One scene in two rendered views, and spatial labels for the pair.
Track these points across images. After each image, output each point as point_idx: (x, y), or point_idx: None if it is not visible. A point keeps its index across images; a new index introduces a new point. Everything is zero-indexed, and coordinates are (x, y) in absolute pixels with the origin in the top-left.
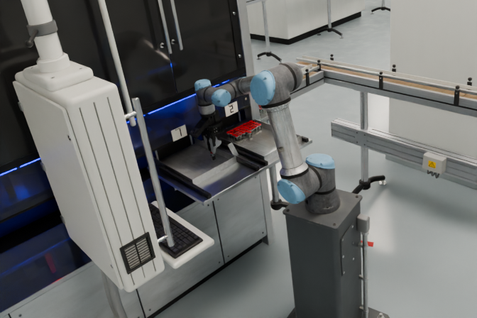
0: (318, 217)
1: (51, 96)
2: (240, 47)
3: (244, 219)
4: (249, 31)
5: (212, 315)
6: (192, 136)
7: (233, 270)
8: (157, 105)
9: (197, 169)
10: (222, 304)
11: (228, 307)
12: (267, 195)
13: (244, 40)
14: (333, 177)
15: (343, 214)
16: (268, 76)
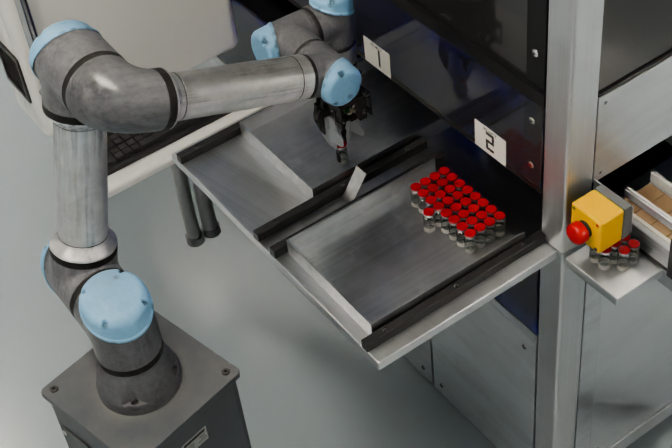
0: (93, 365)
1: None
2: (543, 35)
3: (485, 380)
4: (572, 21)
5: (318, 383)
6: None
7: (451, 423)
8: None
9: (311, 136)
10: (346, 400)
11: (332, 412)
12: (547, 419)
13: (553, 27)
14: (98, 349)
15: (82, 412)
16: (43, 37)
